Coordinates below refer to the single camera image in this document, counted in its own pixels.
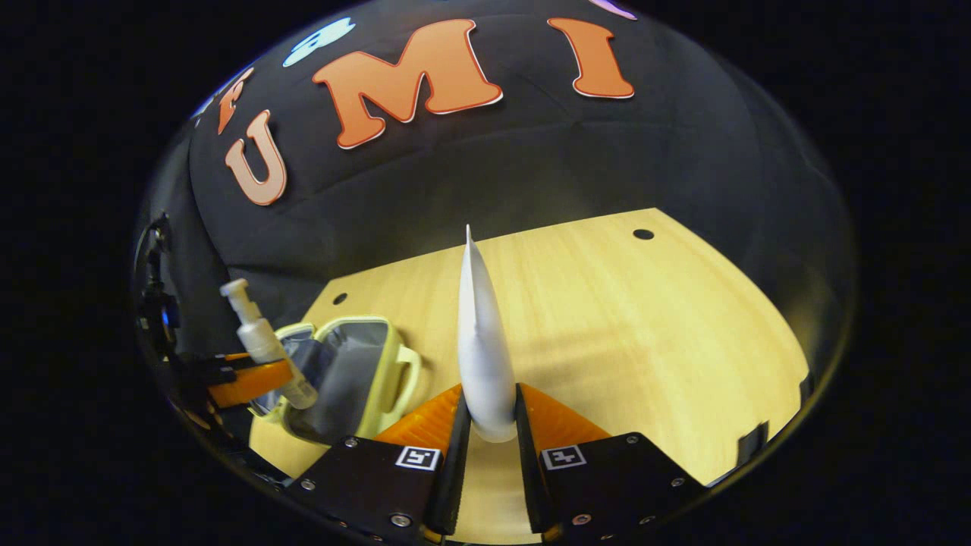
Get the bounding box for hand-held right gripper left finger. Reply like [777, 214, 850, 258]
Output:
[287, 383, 473, 544]

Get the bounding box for white squeeze tube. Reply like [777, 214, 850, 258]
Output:
[457, 224, 518, 444]

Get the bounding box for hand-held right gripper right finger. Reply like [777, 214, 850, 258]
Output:
[514, 382, 708, 535]

